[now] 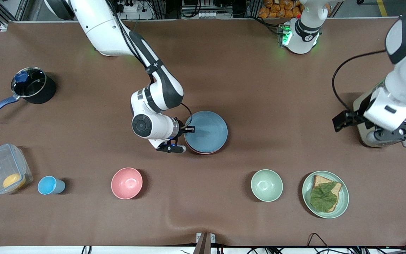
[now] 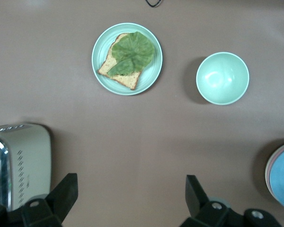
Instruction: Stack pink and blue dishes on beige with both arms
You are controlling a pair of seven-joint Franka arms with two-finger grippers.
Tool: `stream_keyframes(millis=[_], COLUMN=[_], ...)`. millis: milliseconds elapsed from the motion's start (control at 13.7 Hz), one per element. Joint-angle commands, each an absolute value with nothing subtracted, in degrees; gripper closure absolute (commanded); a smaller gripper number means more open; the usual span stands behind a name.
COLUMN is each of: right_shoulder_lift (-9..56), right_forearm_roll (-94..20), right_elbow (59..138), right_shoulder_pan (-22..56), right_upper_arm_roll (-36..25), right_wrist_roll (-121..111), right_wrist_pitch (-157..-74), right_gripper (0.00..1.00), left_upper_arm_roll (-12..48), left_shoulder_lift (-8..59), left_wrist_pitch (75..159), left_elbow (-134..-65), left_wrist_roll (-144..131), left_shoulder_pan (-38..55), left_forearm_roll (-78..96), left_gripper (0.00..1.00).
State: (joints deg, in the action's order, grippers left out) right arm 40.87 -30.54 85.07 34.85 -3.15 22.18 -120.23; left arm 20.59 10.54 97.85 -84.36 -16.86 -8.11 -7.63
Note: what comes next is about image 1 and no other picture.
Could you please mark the green bowl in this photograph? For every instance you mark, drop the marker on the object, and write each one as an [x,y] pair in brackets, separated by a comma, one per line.
[266,185]

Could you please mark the metal table bracket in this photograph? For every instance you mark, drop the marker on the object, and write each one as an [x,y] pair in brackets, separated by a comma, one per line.
[204,242]

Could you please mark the brown table cloth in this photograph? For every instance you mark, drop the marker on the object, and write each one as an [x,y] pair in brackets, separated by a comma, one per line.
[259,77]

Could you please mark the chrome toaster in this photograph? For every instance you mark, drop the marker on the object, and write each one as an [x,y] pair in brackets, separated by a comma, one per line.
[365,138]

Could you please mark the bag of bread rolls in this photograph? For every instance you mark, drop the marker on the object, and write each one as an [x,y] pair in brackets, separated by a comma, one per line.
[277,8]

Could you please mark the blue plastic cup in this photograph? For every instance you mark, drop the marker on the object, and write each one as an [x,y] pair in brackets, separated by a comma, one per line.
[48,185]

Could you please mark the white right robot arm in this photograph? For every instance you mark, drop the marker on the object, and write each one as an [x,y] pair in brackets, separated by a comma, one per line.
[160,88]

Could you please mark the white power strip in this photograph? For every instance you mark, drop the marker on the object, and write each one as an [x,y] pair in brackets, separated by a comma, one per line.
[129,7]

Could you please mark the pink plate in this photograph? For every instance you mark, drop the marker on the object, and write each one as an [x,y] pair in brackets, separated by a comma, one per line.
[203,153]

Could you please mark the pink bowl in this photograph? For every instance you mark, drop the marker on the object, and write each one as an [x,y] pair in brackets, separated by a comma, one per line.
[127,183]

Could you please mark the blue plate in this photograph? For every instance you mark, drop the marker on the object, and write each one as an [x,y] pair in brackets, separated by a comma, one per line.
[210,130]

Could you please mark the bread slice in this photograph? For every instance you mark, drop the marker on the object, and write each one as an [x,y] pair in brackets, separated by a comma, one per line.
[319,180]

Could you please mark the green plate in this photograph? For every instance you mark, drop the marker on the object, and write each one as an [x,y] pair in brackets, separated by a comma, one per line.
[344,197]

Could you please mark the green lettuce leaf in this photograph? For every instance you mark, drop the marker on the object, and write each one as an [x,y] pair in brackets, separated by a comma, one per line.
[324,197]

